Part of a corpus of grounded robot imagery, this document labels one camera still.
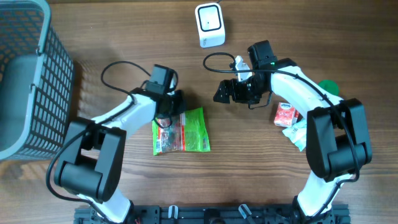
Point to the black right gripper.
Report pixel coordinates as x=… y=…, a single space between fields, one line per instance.
x=226 y=86

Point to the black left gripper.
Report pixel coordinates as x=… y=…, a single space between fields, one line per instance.
x=181 y=107

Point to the green snack bag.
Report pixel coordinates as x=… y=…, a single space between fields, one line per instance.
x=185 y=132

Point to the white red tissue packet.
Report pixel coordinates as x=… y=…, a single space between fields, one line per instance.
x=285 y=115

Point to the pale green wipes packet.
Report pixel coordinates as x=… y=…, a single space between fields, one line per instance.
x=297 y=134

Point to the green lid spice jar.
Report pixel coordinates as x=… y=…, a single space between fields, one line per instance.
x=330 y=87

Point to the red tube packet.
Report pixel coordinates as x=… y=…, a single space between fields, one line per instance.
x=296 y=116

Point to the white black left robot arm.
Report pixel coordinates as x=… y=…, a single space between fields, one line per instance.
x=89 y=164

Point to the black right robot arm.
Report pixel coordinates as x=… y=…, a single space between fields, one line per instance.
x=338 y=142

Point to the white barcode scanner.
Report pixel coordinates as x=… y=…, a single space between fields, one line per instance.
x=210 y=25

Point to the grey plastic basket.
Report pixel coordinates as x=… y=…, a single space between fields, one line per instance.
x=37 y=76

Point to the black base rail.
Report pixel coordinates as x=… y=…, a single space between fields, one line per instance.
x=276 y=213

